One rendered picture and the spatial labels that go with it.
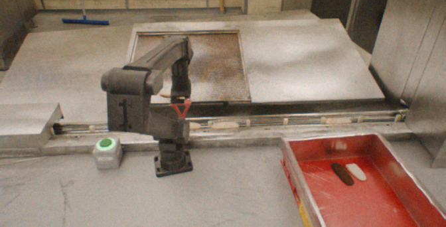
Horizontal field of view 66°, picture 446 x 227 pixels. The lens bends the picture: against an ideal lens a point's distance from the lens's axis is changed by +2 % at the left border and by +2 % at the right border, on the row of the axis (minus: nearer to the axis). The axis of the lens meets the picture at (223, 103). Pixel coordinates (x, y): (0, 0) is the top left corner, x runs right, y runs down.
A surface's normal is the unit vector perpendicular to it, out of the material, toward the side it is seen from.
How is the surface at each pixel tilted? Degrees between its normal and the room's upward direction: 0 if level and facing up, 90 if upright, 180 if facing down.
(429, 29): 90
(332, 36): 10
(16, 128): 0
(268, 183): 0
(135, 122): 70
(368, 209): 0
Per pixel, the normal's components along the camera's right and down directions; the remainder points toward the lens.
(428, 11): -1.00, 0.04
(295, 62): 0.01, -0.71
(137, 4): 0.06, 0.56
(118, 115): -0.11, 0.24
